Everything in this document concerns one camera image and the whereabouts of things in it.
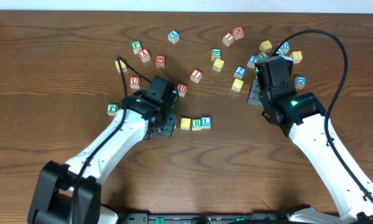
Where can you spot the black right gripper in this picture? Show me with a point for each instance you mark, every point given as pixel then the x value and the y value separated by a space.
pixel 255 94

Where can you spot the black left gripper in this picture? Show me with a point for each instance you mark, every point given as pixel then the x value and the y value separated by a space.
pixel 167 127

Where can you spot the yellow O block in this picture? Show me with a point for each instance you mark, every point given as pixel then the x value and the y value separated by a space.
pixel 185 123

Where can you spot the green R block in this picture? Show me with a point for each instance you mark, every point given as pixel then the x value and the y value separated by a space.
pixel 196 124

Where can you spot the blue L block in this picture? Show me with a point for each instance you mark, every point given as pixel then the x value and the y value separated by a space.
pixel 206 122

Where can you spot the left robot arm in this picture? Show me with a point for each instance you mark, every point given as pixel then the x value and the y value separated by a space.
pixel 71 192

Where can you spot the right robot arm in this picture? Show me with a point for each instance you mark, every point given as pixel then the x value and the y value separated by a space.
pixel 302 118

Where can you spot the yellow block near R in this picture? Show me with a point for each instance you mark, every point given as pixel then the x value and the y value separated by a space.
pixel 237 84

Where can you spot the blue 2 block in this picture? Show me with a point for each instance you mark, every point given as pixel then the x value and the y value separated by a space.
pixel 240 72

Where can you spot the blue T block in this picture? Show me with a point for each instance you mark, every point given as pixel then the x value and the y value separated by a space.
pixel 252 60

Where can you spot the green Z block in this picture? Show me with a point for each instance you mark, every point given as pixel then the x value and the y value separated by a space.
pixel 262 55

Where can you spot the red U block centre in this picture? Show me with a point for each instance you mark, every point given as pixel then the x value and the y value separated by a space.
pixel 182 89

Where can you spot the red u block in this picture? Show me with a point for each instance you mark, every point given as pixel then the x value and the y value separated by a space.
pixel 182 89
pixel 135 82

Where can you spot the blue D block right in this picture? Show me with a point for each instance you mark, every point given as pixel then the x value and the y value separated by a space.
pixel 300 82

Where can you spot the blue d block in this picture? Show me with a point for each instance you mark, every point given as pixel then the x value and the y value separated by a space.
pixel 285 47
pixel 300 82

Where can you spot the yellow block near B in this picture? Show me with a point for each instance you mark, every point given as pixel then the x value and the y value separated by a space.
pixel 218 64

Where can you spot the blue 5 block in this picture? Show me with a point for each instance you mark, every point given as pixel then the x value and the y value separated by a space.
pixel 280 52

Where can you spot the yellow block top right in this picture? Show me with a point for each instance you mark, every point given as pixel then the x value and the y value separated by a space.
pixel 265 46

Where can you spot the green B block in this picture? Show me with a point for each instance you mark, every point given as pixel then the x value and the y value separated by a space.
pixel 215 53

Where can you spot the red U block left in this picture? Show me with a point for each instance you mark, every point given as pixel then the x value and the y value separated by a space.
pixel 135 82

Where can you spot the green J block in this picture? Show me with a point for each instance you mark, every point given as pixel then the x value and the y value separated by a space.
pixel 112 109

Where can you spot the blue D block top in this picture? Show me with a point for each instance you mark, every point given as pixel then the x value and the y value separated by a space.
pixel 285 47

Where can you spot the yellow 8 block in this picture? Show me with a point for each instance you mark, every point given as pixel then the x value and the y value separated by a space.
pixel 296 56

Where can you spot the red I block centre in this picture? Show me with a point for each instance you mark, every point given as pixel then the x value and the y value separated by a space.
pixel 196 75

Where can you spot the red i block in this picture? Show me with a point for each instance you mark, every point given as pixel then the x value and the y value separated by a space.
pixel 196 75
pixel 228 39

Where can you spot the red I block top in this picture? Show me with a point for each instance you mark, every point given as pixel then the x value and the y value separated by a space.
pixel 228 39

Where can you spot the red W block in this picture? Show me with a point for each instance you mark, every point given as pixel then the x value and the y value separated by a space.
pixel 238 33

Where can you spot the red E block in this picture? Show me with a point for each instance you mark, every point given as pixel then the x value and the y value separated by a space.
pixel 160 61

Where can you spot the red X block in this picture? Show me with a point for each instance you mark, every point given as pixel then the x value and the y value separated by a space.
pixel 144 55

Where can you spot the yellow block far left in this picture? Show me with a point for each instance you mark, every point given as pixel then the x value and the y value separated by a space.
pixel 120 66

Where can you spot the green F block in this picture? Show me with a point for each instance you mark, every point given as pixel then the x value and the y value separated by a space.
pixel 136 46

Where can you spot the blue X block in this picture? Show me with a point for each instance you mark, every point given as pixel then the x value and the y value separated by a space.
pixel 173 36

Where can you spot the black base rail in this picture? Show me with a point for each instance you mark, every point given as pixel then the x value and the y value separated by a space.
pixel 143 218

